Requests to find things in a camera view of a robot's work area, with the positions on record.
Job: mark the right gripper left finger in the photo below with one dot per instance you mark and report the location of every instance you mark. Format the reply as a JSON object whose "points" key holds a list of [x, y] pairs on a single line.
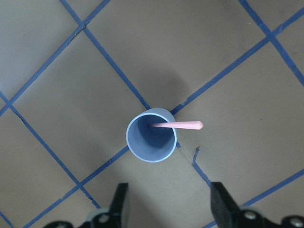
{"points": [[120, 207]]}

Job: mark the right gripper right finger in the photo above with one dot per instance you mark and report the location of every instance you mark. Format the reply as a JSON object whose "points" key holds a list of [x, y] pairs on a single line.
{"points": [[224, 209]]}

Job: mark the light blue plastic cup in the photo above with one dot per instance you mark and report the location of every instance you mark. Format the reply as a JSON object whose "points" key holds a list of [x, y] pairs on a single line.
{"points": [[148, 143]]}

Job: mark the pink chopstick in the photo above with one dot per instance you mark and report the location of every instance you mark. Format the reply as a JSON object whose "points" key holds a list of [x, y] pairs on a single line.
{"points": [[190, 125]]}

